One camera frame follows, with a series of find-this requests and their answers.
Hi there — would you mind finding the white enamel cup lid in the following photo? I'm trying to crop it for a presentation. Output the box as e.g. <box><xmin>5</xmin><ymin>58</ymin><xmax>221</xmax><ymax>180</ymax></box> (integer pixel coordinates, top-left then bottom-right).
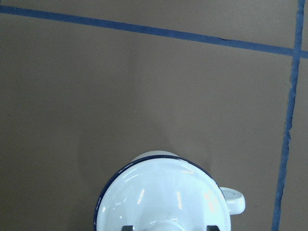
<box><xmin>93</xmin><ymin>155</ymin><xmax>231</xmax><ymax>231</ymax></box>

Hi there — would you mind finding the white enamel cup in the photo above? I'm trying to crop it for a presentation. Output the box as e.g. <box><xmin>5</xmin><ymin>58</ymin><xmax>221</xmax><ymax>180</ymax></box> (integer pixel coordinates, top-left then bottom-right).
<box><xmin>130</xmin><ymin>150</ymin><xmax>245</xmax><ymax>215</ymax></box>

